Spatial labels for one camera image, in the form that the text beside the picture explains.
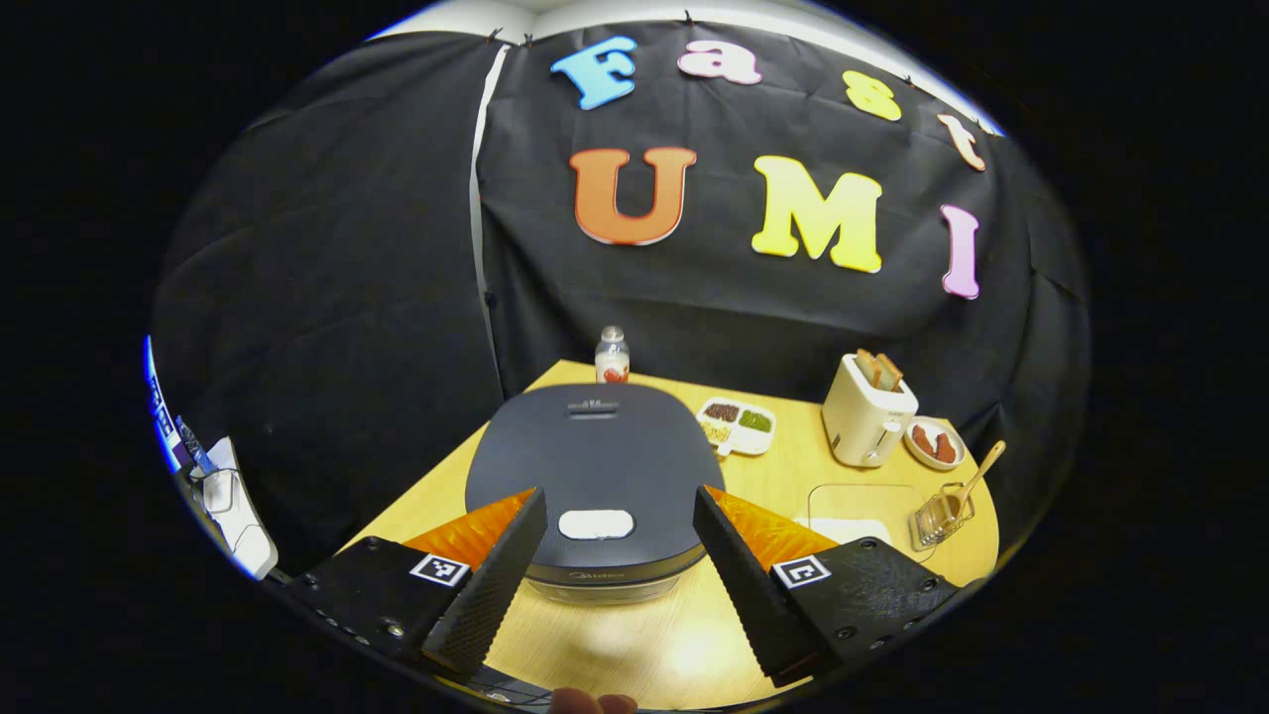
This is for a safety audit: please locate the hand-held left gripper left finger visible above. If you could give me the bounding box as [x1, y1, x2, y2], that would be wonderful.
[281, 487, 549, 687]

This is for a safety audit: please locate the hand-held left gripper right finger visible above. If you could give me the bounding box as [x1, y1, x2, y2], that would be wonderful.
[692, 485, 961, 690]

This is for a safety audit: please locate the dark grey rice cooker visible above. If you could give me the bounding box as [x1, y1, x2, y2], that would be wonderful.
[464, 383, 727, 606]

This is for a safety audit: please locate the white divided bean plate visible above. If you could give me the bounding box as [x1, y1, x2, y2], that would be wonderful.
[696, 397, 777, 457]

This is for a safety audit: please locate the white toaster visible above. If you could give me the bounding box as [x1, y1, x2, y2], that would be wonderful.
[821, 349, 920, 469]

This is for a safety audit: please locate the white plate of red snacks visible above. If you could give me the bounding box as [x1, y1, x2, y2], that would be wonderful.
[903, 416, 968, 472]

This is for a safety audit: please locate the small clear plastic bottle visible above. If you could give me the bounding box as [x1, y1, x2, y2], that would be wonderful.
[595, 325, 632, 386]

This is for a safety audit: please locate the white side desk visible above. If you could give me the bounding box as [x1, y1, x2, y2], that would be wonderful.
[193, 436, 281, 581]

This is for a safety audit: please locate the computer monitor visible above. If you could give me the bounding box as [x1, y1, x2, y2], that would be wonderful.
[147, 335, 189, 472]

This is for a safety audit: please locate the black backdrop cloth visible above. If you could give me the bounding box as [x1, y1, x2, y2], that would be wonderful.
[149, 20, 1092, 556]

